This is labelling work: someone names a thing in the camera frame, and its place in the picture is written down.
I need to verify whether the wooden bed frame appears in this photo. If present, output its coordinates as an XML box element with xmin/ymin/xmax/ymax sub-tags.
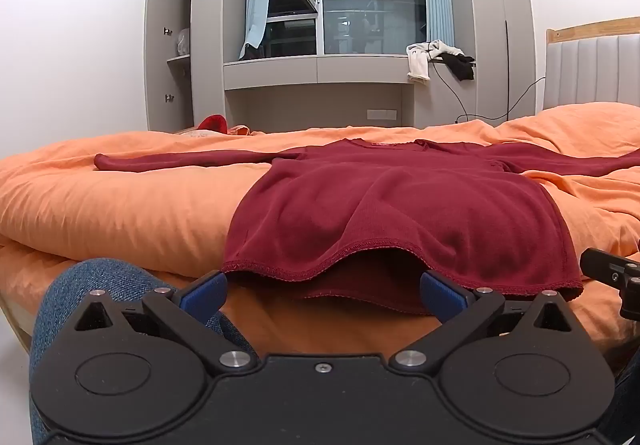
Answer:
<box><xmin>0</xmin><ymin>292</ymin><xmax>31</xmax><ymax>351</ymax></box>

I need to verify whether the black cloth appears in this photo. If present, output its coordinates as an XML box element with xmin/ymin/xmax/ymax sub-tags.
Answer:
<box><xmin>440</xmin><ymin>52</ymin><xmax>476</xmax><ymax>82</ymax></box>

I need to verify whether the orange duvet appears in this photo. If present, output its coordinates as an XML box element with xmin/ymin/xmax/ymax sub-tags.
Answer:
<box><xmin>0</xmin><ymin>102</ymin><xmax>640</xmax><ymax>366</ymax></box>

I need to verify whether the grey padded wooden headboard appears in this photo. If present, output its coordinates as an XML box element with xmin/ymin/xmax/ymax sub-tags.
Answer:
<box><xmin>542</xmin><ymin>17</ymin><xmax>640</xmax><ymax>113</ymax></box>

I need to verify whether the white cloth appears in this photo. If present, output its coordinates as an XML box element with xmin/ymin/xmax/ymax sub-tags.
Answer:
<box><xmin>406</xmin><ymin>40</ymin><xmax>463</xmax><ymax>86</ymax></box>

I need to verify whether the grey window sill unit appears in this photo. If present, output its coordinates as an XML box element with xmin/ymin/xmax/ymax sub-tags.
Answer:
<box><xmin>222</xmin><ymin>54</ymin><xmax>416</xmax><ymax>128</ymax></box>

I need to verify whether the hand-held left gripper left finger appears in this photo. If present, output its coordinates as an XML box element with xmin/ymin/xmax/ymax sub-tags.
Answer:
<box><xmin>74</xmin><ymin>271</ymin><xmax>258</xmax><ymax>373</ymax></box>

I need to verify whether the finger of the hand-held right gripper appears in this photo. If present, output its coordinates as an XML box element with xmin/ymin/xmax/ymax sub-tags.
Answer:
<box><xmin>580</xmin><ymin>247</ymin><xmax>640</xmax><ymax>321</ymax></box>

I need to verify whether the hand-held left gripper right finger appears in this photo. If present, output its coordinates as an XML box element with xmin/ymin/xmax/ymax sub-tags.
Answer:
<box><xmin>389</xmin><ymin>270</ymin><xmax>576</xmax><ymax>373</ymax></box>

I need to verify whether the grey wardrobe with open door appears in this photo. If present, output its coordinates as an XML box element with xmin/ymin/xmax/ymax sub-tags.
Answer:
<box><xmin>144</xmin><ymin>0</ymin><xmax>226</xmax><ymax>132</ymax></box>

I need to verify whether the person's blue jeans leg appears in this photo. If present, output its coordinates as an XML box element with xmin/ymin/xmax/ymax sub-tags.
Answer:
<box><xmin>29</xmin><ymin>257</ymin><xmax>261</xmax><ymax>445</ymax></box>

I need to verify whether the dark red sweater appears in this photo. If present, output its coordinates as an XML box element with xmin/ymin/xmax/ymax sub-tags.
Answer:
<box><xmin>94</xmin><ymin>138</ymin><xmax>640</xmax><ymax>302</ymax></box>

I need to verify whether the black cable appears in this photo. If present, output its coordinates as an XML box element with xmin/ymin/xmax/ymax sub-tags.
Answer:
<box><xmin>432</xmin><ymin>20</ymin><xmax>547</xmax><ymax>124</ymax></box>

